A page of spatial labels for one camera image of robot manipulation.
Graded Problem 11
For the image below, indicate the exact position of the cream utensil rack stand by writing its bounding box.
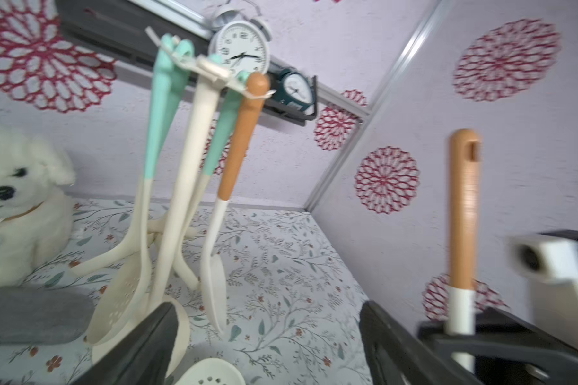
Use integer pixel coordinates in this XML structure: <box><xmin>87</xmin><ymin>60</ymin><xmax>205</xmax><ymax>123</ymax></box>
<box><xmin>89</xmin><ymin>27</ymin><xmax>272</xmax><ymax>364</ymax></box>

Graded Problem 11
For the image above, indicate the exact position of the cream skimmer wooden handle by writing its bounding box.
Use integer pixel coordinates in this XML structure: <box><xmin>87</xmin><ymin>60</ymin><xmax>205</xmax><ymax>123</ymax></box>
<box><xmin>199</xmin><ymin>71</ymin><xmax>271</xmax><ymax>335</ymax></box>

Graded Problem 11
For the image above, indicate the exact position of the cream skimmer mint handle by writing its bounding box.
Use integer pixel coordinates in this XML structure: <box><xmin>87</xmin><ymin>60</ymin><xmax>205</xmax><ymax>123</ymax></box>
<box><xmin>71</xmin><ymin>48</ymin><xmax>190</xmax><ymax>277</ymax></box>
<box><xmin>83</xmin><ymin>33</ymin><xmax>177</xmax><ymax>347</ymax></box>
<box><xmin>173</xmin><ymin>72</ymin><xmax>250</xmax><ymax>290</ymax></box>

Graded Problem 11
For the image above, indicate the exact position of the teal alarm clock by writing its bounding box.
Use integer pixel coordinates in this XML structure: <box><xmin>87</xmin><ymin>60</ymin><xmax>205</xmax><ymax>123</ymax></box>
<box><xmin>272</xmin><ymin>67</ymin><xmax>316</xmax><ymax>116</ymax></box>

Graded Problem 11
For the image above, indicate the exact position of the white alarm clock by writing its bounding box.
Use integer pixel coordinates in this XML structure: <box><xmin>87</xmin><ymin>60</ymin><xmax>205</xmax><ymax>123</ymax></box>
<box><xmin>208</xmin><ymin>1</ymin><xmax>272</xmax><ymax>75</ymax></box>

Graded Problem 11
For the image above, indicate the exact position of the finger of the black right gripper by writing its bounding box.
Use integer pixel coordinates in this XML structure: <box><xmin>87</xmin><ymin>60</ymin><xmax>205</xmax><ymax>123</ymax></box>
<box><xmin>417</xmin><ymin>308</ymin><xmax>578</xmax><ymax>384</ymax></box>

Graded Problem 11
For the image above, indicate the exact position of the cream skimmer orange handle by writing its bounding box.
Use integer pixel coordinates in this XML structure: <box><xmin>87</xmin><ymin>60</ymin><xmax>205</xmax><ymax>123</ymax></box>
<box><xmin>444</xmin><ymin>127</ymin><xmax>483</xmax><ymax>374</ymax></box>

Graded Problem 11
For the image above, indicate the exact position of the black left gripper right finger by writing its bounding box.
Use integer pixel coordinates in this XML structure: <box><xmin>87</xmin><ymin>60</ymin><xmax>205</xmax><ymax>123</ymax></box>
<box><xmin>359</xmin><ymin>300</ymin><xmax>480</xmax><ymax>384</ymax></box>

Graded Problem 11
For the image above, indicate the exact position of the grey wall shelf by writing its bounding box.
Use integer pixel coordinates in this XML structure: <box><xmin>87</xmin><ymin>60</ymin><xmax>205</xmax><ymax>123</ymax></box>
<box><xmin>52</xmin><ymin>0</ymin><xmax>319</xmax><ymax>128</ymax></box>

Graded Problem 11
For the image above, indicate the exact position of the cream skimmer tan handle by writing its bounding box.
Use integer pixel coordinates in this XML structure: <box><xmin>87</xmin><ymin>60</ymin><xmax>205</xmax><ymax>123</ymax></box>
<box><xmin>174</xmin><ymin>358</ymin><xmax>246</xmax><ymax>385</ymax></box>

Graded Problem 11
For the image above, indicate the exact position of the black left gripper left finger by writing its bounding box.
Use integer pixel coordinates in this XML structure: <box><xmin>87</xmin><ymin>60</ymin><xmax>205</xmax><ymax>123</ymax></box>
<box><xmin>74</xmin><ymin>303</ymin><xmax>178</xmax><ymax>385</ymax></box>

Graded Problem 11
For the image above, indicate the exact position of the white plush dog toy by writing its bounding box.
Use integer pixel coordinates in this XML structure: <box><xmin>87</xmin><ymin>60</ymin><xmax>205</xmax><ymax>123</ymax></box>
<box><xmin>0</xmin><ymin>125</ymin><xmax>75</xmax><ymax>287</ymax></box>

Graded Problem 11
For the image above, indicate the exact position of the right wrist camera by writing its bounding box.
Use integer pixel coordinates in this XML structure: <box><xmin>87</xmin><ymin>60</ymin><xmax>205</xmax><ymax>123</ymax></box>
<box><xmin>510</xmin><ymin>229</ymin><xmax>578</xmax><ymax>349</ymax></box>

